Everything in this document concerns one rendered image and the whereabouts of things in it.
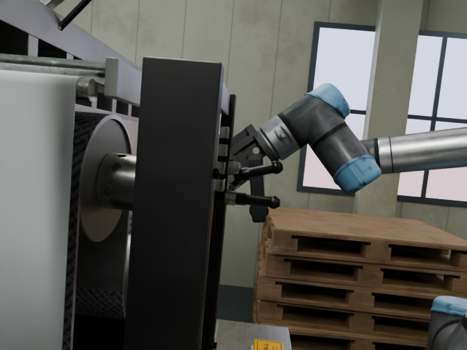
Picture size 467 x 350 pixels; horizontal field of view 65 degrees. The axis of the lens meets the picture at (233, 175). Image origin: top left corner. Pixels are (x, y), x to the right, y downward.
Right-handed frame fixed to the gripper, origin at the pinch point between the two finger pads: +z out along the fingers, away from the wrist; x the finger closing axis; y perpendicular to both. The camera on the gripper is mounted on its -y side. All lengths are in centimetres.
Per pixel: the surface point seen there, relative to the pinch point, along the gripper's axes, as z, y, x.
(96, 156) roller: -3.9, 12.1, 30.6
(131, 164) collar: -6.1, 9.4, 29.3
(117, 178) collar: -4.3, 8.9, 30.2
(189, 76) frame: -17.4, 9.4, 45.0
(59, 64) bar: -7.6, 20.1, 34.3
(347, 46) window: -126, 28, -250
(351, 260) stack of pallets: -25, -84, -147
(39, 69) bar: -5.8, 20.9, 34.1
